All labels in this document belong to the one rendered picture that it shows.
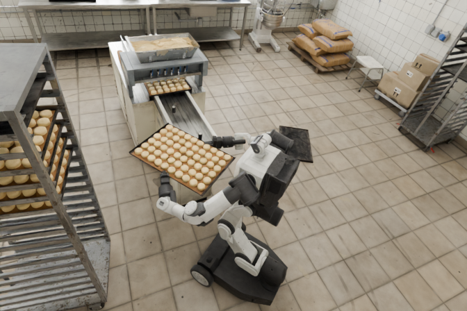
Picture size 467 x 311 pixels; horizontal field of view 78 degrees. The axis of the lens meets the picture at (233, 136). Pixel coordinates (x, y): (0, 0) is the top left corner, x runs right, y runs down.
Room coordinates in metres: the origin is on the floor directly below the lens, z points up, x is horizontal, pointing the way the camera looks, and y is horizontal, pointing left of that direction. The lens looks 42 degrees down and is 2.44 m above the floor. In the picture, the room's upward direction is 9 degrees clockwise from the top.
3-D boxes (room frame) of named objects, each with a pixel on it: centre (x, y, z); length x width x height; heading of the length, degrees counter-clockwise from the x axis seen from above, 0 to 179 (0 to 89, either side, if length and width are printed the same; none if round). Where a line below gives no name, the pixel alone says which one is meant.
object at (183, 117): (1.92, 0.46, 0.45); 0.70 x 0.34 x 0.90; 33
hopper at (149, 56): (2.34, 0.73, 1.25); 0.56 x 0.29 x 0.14; 123
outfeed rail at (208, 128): (2.52, 0.67, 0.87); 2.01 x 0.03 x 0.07; 33
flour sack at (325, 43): (5.18, -1.53, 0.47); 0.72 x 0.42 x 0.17; 124
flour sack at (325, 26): (5.40, -1.45, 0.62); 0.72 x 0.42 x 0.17; 35
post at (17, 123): (0.66, 0.71, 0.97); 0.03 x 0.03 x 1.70; 20
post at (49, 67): (1.08, 0.87, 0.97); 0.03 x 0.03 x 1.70; 20
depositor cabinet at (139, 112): (2.74, 0.99, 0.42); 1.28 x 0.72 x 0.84; 33
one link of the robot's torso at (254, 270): (1.07, -0.29, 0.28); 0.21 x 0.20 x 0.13; 65
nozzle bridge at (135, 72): (2.34, 0.73, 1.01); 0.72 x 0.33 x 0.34; 123
